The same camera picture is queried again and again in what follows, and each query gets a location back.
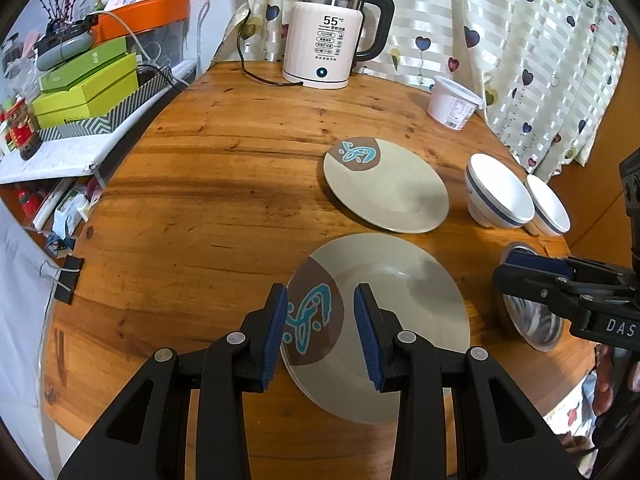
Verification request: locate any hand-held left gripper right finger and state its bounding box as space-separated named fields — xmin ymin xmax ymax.
xmin=353 ymin=283 xmax=583 ymax=480

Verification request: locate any red decorated jar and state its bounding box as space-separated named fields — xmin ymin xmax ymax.
xmin=2 ymin=97 xmax=42 ymax=161

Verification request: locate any black kettle power cable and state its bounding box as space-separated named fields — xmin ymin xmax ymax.
xmin=235 ymin=20 xmax=306 ymax=86

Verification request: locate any white hanging cable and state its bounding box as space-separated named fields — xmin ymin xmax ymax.
xmin=196 ymin=0 xmax=217 ymax=77

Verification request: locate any orange storage box lid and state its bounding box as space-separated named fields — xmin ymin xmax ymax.
xmin=97 ymin=0 xmax=191 ymax=43

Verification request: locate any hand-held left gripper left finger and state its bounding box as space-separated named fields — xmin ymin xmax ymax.
xmin=57 ymin=284 xmax=289 ymax=480

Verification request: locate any dark green flat box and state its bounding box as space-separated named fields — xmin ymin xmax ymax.
xmin=40 ymin=36 xmax=129 ymax=93

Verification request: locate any grey case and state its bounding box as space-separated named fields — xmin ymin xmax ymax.
xmin=35 ymin=31 xmax=97 ymax=72

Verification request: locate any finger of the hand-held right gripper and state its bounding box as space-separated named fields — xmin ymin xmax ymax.
xmin=492 ymin=262 xmax=640 ymax=322
xmin=505 ymin=250 xmax=640 ymax=287

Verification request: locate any wooden cabinet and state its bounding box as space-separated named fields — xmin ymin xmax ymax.
xmin=550 ymin=147 xmax=628 ymax=266

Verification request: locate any chevron patterned box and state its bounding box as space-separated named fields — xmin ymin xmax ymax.
xmin=37 ymin=79 xmax=177 ymax=142

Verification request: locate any white plastic tub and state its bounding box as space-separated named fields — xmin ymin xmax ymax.
xmin=427 ymin=75 xmax=485 ymax=132

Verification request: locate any black binder clip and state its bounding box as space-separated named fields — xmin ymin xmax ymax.
xmin=39 ymin=255 xmax=85 ymax=305

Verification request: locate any beige plate with brown patch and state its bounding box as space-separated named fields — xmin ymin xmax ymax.
xmin=280 ymin=233 xmax=471 ymax=426
xmin=322 ymin=136 xmax=450 ymax=234

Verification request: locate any white bowl with blue stripe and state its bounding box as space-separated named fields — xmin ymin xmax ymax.
xmin=524 ymin=174 xmax=572 ymax=237
xmin=465 ymin=153 xmax=537 ymax=230

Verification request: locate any stainless steel bowl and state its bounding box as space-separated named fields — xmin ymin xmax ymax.
xmin=500 ymin=241 xmax=566 ymax=351

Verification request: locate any light green flat box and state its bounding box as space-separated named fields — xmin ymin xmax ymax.
xmin=31 ymin=52 xmax=142 ymax=129

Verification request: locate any striped curtain with hearts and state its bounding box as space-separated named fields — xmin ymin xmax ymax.
xmin=240 ymin=0 xmax=631 ymax=181

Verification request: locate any person's right hand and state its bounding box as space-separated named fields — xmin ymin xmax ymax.
xmin=592 ymin=345 xmax=640 ymax=406

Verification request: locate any white shelf board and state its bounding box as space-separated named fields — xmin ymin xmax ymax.
xmin=0 ymin=59 xmax=199 ymax=186

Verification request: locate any white electric kettle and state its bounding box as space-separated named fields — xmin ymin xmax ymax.
xmin=281 ymin=0 xmax=396 ymax=91

